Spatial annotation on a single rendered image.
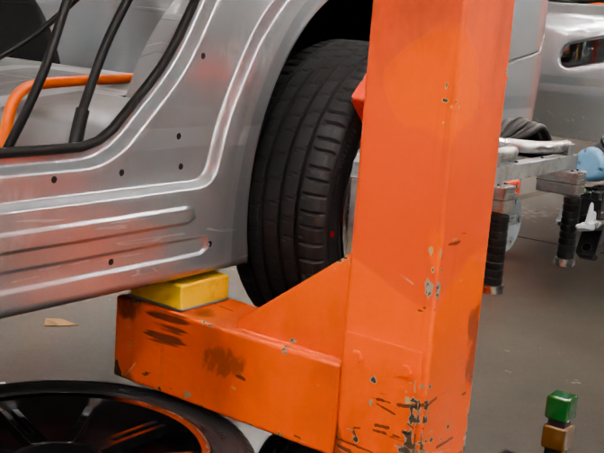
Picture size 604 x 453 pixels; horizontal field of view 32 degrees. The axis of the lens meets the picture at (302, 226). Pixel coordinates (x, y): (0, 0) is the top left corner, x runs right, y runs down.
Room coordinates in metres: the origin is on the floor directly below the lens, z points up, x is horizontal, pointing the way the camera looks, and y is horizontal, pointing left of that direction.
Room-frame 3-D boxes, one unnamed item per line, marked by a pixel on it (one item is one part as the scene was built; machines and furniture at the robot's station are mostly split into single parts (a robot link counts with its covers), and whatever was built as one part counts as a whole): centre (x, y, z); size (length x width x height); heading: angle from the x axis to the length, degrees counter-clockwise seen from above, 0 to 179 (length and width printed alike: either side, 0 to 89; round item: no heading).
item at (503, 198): (1.89, -0.34, 0.93); 0.09 x 0.05 x 0.05; 54
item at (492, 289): (1.87, -0.36, 0.83); 0.04 x 0.04 x 0.16
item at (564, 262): (2.14, -0.56, 0.83); 0.04 x 0.04 x 0.16
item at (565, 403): (1.59, -0.44, 0.64); 0.04 x 0.04 x 0.04; 54
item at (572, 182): (2.16, -0.53, 0.93); 0.09 x 0.05 x 0.05; 54
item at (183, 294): (1.91, 0.22, 0.71); 0.14 x 0.14 x 0.05; 54
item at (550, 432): (1.59, -0.44, 0.59); 0.04 x 0.04 x 0.04; 54
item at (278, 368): (1.81, 0.08, 0.69); 0.52 x 0.17 x 0.35; 54
